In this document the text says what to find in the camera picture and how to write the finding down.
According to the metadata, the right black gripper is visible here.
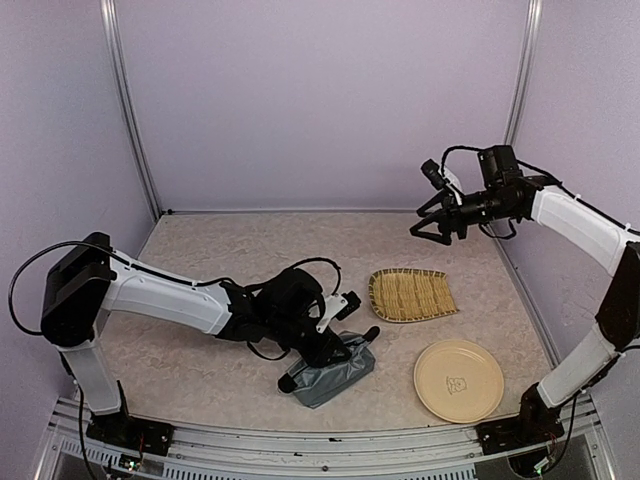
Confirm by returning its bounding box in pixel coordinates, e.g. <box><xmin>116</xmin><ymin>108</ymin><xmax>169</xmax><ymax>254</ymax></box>
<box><xmin>410</xmin><ymin>187</ymin><xmax>517</xmax><ymax>244</ymax></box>

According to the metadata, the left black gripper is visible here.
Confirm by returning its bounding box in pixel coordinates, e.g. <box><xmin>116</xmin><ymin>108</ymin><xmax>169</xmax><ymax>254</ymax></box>
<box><xmin>267</xmin><ymin>313</ymin><xmax>352</xmax><ymax>370</ymax></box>

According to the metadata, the grey zip pouch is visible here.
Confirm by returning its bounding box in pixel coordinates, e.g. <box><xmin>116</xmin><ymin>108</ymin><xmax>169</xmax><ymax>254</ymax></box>
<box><xmin>277</xmin><ymin>326</ymin><xmax>381</xmax><ymax>409</ymax></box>

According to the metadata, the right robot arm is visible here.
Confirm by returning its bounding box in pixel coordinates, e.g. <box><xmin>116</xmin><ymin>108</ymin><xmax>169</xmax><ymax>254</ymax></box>
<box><xmin>409</xmin><ymin>144</ymin><xmax>639</xmax><ymax>417</ymax></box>

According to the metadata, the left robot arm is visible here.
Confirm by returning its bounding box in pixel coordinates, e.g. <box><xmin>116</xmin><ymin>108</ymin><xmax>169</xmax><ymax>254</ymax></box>
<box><xmin>40</xmin><ymin>232</ymin><xmax>361</xmax><ymax>445</ymax></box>

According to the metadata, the woven bamboo tray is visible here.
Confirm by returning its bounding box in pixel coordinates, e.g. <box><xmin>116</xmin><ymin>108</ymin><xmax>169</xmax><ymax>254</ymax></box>
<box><xmin>368</xmin><ymin>268</ymin><xmax>459</xmax><ymax>323</ymax></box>

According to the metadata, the beige round plate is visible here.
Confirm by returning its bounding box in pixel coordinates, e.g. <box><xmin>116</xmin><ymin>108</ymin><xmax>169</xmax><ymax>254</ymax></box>
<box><xmin>413</xmin><ymin>339</ymin><xmax>504</xmax><ymax>424</ymax></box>

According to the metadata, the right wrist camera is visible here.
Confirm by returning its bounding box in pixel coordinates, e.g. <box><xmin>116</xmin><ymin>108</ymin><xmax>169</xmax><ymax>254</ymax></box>
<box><xmin>421</xmin><ymin>159</ymin><xmax>464</xmax><ymax>206</ymax></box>

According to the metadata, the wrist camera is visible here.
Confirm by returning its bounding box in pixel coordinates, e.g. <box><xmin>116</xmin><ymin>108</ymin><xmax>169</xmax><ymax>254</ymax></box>
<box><xmin>421</xmin><ymin>159</ymin><xmax>464</xmax><ymax>206</ymax></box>
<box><xmin>310</xmin><ymin>291</ymin><xmax>361</xmax><ymax>333</ymax></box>

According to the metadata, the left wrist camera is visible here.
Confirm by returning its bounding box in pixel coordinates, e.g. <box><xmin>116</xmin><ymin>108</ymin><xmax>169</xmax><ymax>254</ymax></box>
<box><xmin>310</xmin><ymin>291</ymin><xmax>361</xmax><ymax>333</ymax></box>

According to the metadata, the front aluminium rail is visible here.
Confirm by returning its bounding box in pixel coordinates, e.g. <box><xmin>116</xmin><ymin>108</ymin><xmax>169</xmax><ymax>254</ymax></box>
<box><xmin>32</xmin><ymin>396</ymin><xmax>617</xmax><ymax>479</ymax></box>

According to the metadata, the right aluminium frame post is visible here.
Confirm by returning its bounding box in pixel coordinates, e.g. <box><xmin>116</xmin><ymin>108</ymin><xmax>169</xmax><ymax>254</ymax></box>
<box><xmin>504</xmin><ymin>0</ymin><xmax>543</xmax><ymax>145</ymax></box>

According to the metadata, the aluminium frame post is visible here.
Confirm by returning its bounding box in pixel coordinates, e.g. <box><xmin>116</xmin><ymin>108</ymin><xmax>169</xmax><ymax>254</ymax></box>
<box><xmin>100</xmin><ymin>0</ymin><xmax>163</xmax><ymax>222</ymax></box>
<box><xmin>504</xmin><ymin>0</ymin><xmax>543</xmax><ymax>145</ymax></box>

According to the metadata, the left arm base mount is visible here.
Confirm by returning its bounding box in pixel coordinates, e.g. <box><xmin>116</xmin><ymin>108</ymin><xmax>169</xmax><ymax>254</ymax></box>
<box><xmin>86</xmin><ymin>380</ymin><xmax>174</xmax><ymax>457</ymax></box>

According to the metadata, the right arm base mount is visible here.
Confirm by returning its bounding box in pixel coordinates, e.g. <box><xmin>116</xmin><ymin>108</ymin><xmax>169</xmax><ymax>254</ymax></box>
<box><xmin>475</xmin><ymin>384</ymin><xmax>565</xmax><ymax>455</ymax></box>

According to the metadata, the left aluminium frame post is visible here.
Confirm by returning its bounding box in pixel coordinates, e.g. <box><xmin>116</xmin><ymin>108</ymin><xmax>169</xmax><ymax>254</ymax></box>
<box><xmin>100</xmin><ymin>0</ymin><xmax>163</xmax><ymax>222</ymax></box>

